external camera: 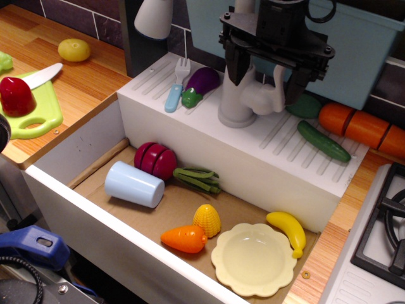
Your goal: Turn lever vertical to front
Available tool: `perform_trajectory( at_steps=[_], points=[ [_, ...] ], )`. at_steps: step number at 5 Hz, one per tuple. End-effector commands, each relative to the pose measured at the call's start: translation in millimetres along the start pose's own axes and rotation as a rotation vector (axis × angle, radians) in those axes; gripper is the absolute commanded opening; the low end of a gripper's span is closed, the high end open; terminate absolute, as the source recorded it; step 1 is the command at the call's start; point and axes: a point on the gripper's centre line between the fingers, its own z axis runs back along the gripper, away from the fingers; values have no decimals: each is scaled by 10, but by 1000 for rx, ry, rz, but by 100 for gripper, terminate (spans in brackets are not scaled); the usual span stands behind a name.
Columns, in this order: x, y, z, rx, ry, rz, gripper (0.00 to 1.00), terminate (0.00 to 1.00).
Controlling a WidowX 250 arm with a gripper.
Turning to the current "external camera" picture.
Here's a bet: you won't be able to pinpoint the black stove burner grate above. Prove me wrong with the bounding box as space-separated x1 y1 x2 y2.
351 163 404 288

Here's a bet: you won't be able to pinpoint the white toy sink unit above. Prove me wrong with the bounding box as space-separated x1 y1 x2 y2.
24 54 368 303

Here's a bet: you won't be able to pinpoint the cream scalloped plate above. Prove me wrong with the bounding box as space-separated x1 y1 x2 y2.
211 224 297 298

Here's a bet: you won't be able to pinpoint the yellow toy banana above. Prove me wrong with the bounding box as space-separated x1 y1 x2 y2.
266 212 307 259

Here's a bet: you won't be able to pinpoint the white fork blue handle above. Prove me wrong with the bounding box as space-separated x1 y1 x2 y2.
165 58 191 113

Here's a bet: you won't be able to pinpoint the black braided cable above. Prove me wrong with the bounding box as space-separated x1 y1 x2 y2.
0 256 44 304

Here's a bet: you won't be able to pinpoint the dark green toy avocado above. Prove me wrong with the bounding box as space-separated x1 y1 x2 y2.
285 94 322 118

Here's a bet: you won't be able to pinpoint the light blue storage bin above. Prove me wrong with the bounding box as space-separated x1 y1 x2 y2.
186 1 404 109

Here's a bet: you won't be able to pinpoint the red toy pepper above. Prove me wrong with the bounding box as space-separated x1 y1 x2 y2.
1 77 37 117

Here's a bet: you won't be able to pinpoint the white toy stove top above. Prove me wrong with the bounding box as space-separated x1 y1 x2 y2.
319 163 404 303

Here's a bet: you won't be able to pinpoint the white toy knife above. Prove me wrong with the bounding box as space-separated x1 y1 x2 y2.
22 63 63 90

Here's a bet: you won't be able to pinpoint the orange sliced wooden carrot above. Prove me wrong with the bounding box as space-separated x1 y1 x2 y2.
318 103 404 159

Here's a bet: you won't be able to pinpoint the black camera lens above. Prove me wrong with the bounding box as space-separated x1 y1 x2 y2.
0 114 11 153

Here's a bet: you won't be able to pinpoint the green felt beans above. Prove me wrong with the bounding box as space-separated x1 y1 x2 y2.
173 167 221 194

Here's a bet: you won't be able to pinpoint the blue clamp device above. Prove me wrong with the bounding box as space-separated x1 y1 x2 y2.
1 225 70 271

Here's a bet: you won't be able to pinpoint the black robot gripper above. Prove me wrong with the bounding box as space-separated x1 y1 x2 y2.
220 1 335 105

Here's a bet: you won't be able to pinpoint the lime green cutting board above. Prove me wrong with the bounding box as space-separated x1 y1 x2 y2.
1 80 64 139

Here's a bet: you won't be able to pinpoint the orange plastic toy carrot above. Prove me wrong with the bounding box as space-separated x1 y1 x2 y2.
160 225 208 253

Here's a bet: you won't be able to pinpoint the green toy vegetable piece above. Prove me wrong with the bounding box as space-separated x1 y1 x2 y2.
0 51 13 73

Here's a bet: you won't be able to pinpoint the white hanging lamp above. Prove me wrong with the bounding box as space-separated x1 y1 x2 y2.
134 0 173 41

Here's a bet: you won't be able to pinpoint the yellow toy corn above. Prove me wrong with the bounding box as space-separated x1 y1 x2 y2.
192 204 221 238

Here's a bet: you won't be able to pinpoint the light blue plastic cup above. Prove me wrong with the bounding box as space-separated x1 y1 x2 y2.
104 161 165 208

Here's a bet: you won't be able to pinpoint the grey toy faucet with lever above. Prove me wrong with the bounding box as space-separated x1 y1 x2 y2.
217 0 290 129

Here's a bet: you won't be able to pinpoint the purple toy eggplant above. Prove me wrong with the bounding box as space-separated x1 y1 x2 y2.
182 67 220 108

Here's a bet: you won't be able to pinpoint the yellow toy lemon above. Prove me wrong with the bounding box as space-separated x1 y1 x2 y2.
58 38 91 62

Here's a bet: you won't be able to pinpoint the purple sliced toy beet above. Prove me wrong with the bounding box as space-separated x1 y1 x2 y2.
134 142 177 181

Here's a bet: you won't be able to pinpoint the green toy cucumber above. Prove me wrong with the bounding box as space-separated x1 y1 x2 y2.
297 120 351 163

